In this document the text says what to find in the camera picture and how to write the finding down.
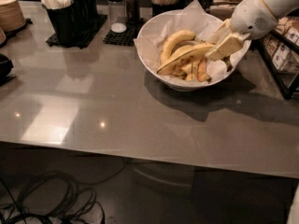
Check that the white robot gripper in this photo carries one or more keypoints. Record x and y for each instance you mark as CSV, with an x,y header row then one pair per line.
x,y
251,17

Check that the large front yellow banana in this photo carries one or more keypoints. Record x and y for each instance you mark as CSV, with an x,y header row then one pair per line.
x,y
190,55

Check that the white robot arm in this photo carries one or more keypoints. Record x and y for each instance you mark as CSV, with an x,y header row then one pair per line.
x,y
279,8

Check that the small bananas at bowl bottom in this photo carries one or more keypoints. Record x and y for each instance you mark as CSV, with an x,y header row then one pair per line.
x,y
193,71

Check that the upper curved yellow banana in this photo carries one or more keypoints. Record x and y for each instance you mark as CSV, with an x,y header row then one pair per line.
x,y
173,40

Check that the white paper liner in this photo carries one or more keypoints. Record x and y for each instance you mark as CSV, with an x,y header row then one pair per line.
x,y
174,22

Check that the small packets in rack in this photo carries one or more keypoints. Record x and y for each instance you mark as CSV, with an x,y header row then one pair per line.
x,y
283,57

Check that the dark pepper shaker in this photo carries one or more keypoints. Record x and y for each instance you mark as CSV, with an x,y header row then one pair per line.
x,y
132,11

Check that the clear salt shaker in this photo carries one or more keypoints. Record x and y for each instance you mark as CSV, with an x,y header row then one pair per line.
x,y
117,16

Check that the black cup behind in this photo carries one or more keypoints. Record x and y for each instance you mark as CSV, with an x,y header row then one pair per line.
x,y
85,12

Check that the black cup with white packets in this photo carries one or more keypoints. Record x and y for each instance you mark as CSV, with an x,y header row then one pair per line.
x,y
61,17

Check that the black object at left edge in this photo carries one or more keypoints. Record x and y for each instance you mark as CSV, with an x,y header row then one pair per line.
x,y
6,66

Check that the black wire rack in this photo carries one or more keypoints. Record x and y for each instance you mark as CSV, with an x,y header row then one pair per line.
x,y
288,83

